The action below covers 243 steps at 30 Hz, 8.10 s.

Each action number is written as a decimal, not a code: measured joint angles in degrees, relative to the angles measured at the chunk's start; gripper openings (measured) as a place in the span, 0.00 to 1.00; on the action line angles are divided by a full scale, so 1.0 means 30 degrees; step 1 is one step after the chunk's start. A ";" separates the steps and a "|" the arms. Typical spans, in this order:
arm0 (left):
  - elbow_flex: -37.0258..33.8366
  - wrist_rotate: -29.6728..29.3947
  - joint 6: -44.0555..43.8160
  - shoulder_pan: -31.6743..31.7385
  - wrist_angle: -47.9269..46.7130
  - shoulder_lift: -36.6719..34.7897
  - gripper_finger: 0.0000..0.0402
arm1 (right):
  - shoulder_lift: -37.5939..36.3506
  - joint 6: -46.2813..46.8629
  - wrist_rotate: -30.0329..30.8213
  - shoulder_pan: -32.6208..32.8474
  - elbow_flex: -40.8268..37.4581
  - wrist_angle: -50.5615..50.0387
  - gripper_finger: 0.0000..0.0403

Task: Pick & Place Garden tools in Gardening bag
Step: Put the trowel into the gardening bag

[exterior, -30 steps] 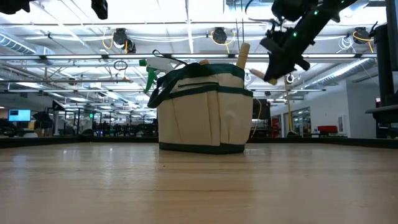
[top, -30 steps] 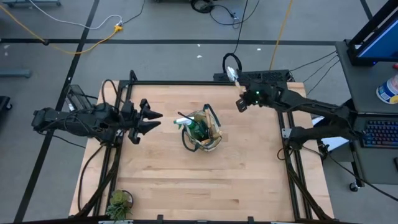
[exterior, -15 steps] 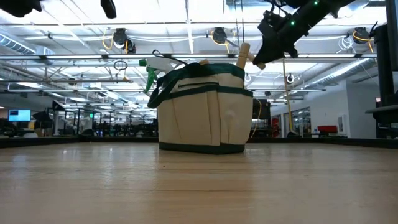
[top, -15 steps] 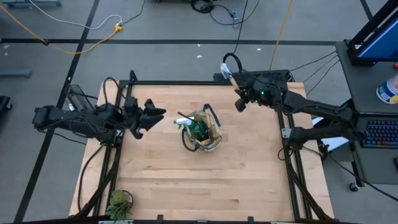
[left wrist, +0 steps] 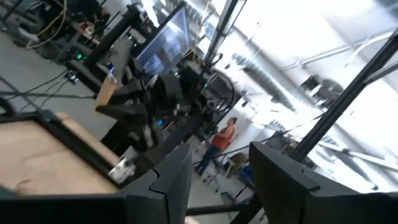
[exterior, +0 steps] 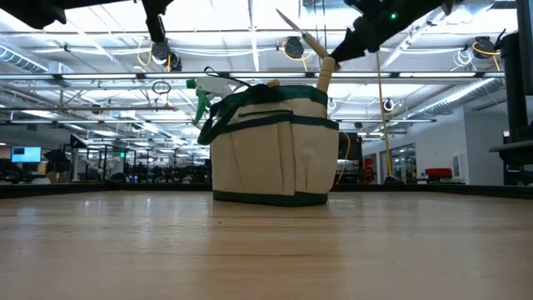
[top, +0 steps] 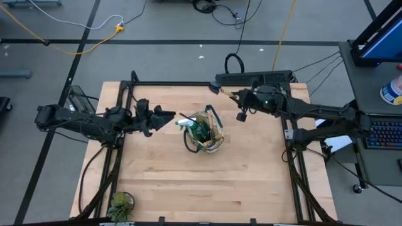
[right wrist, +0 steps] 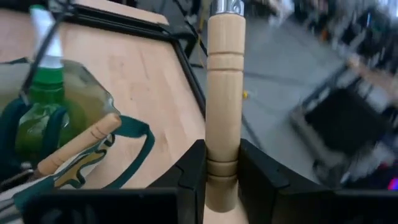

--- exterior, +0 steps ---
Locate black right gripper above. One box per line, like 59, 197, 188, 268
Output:
328, 0, 442, 63

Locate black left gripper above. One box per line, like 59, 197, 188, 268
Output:
140, 0, 175, 44

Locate wooden handle garden trowel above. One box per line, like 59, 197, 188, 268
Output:
275, 7, 341, 71

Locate white green spray bottle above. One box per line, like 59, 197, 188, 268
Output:
186, 76, 251, 126

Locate beige green canvas gardening bag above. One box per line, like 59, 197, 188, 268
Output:
197, 84, 340, 208

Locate red box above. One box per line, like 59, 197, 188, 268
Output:
424, 167, 453, 180

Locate black support column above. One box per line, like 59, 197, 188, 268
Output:
489, 0, 533, 187

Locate blue lit monitor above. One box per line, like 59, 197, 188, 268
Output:
10, 145, 43, 164

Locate black ceiling cord reel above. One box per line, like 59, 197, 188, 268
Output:
281, 36, 314, 73
137, 36, 184, 73
471, 35, 501, 72

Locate black hanging cables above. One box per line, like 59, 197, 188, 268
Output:
312, 0, 330, 59

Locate black cable loop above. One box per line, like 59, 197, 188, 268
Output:
151, 79, 172, 96

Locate black table border rail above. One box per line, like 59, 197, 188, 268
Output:
0, 181, 533, 200

